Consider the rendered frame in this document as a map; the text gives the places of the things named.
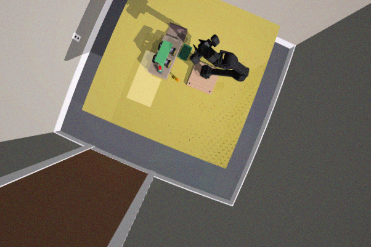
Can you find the green trolley with black wheels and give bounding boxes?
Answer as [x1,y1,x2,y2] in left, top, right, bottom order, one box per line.
[152,41,176,72]

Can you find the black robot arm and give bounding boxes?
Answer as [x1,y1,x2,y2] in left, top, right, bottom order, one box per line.
[197,40,249,82]

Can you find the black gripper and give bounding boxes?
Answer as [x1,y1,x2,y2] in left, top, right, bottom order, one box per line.
[189,34,220,65]

